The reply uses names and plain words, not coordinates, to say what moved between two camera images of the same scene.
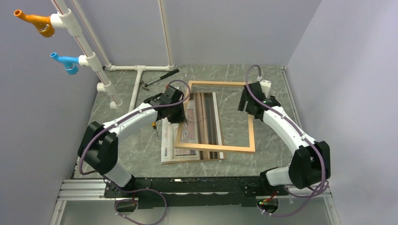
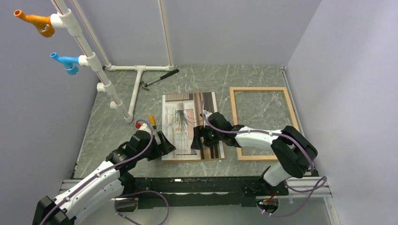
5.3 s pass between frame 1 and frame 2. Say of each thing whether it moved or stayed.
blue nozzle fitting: stayed
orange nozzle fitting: stayed
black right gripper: moved
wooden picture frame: moved
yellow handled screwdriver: stayed
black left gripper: moved
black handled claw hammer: stayed
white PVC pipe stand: stayed
